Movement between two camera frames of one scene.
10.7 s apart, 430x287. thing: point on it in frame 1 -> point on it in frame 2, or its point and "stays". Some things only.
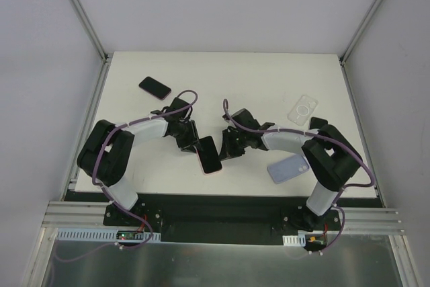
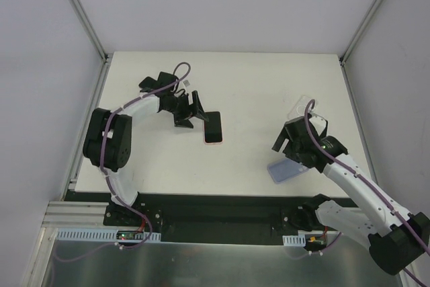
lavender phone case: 287,168 stays
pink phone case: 209,156 -> 213,129
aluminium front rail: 86,214 stays
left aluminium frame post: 80,11 stays
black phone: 208,154 -> 213,131
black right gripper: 230,142 -> 295,137
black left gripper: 193,136 -> 188,109
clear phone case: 303,110 stays
